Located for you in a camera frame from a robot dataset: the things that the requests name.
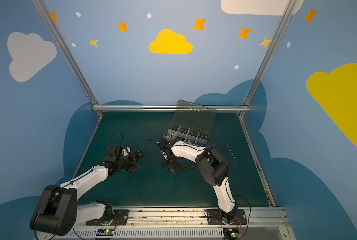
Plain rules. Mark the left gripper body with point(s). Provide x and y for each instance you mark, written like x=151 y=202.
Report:
x=135 y=160

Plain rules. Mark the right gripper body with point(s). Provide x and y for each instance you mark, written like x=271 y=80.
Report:
x=172 y=163

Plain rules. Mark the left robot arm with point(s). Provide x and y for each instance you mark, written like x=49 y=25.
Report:
x=57 y=211

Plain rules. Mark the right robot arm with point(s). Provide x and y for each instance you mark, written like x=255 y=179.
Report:
x=212 y=166

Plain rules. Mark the clear plastic organizer box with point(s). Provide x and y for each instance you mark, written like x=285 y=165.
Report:
x=193 y=127

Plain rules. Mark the left circuit board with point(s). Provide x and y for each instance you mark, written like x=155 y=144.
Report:
x=105 y=232

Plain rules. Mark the circuit board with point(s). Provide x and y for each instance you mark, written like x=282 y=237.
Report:
x=105 y=232
x=231 y=234

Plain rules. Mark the right circuit board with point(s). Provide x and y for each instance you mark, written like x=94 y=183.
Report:
x=231 y=234

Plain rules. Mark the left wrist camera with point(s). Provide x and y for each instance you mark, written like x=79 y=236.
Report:
x=116 y=152

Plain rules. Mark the rear aluminium frame bar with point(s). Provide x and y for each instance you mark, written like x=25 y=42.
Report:
x=122 y=108

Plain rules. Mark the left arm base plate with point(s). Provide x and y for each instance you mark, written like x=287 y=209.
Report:
x=118 y=218

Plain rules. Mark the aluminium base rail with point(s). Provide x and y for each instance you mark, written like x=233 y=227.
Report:
x=184 y=223

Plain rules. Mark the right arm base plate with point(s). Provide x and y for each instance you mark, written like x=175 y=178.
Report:
x=217 y=217

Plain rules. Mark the left aluminium frame post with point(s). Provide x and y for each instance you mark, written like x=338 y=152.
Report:
x=45 y=15

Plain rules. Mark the aluminium frame post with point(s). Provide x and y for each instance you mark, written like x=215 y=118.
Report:
x=45 y=15
x=276 y=38

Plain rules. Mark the right aluminium frame post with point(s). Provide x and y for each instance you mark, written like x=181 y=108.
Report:
x=276 y=38

